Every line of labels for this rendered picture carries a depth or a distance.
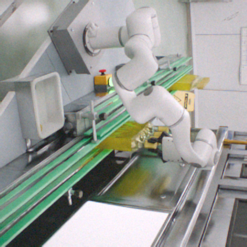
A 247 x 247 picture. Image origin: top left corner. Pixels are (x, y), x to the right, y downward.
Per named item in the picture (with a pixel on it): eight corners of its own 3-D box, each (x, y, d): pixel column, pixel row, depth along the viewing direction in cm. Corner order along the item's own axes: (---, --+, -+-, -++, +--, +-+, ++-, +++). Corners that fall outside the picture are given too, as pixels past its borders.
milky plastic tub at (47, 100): (23, 139, 124) (41, 140, 121) (14, 81, 117) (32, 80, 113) (48, 124, 139) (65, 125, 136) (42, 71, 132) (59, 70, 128)
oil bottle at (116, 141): (91, 148, 148) (138, 152, 140) (90, 135, 147) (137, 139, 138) (97, 143, 153) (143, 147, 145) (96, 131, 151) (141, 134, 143)
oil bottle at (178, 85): (165, 90, 243) (203, 91, 231) (164, 82, 241) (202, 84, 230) (167, 87, 248) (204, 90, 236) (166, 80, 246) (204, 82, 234)
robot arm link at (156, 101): (182, 87, 118) (151, 108, 126) (141, 47, 109) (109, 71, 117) (184, 117, 106) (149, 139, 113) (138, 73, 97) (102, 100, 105)
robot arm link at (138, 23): (127, 60, 121) (117, 18, 113) (141, 42, 140) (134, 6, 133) (152, 58, 117) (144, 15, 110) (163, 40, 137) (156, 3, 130)
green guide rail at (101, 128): (83, 135, 141) (101, 137, 137) (83, 133, 140) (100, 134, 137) (183, 66, 291) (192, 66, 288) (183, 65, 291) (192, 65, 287)
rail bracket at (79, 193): (49, 203, 121) (80, 209, 116) (46, 187, 119) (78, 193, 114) (55, 198, 125) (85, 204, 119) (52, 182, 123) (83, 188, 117)
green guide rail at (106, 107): (81, 118, 138) (98, 119, 135) (81, 116, 138) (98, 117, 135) (183, 58, 288) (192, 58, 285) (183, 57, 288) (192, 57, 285)
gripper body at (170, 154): (192, 160, 133) (169, 155, 140) (193, 136, 130) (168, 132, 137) (183, 167, 128) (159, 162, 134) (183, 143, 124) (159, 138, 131)
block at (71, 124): (63, 136, 139) (78, 138, 136) (60, 114, 136) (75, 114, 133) (68, 133, 142) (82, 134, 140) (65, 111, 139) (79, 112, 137)
